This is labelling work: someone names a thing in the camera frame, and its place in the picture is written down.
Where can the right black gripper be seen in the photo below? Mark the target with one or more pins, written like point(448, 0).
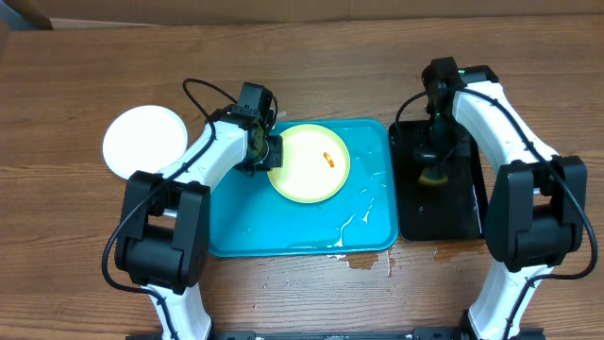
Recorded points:
point(431, 158)

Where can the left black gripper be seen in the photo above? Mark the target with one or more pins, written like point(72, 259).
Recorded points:
point(276, 160)

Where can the yellow-green rimmed plate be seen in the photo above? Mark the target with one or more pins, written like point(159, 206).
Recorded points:
point(315, 164)

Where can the green and yellow sponge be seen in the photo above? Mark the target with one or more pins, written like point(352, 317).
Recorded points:
point(433, 177)

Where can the white plate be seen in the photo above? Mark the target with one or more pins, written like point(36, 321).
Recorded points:
point(144, 138)

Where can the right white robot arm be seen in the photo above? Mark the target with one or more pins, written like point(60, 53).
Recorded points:
point(535, 227)

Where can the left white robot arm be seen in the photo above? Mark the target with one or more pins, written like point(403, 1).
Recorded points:
point(162, 243)

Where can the black rectangular water tray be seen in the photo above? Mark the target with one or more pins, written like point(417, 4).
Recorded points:
point(453, 207)

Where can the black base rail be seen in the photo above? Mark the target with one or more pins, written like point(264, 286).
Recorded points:
point(428, 333)

